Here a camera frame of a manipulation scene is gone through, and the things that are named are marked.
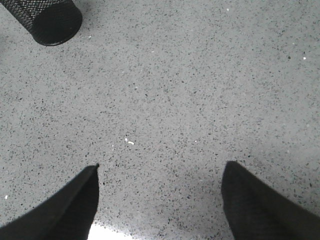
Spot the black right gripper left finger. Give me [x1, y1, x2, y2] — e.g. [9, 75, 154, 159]
[0, 165, 99, 240]

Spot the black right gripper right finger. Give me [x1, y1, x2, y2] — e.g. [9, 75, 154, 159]
[221, 161, 320, 240]

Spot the black mesh pen bucket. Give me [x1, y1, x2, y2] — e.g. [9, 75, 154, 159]
[0, 0, 83, 46]

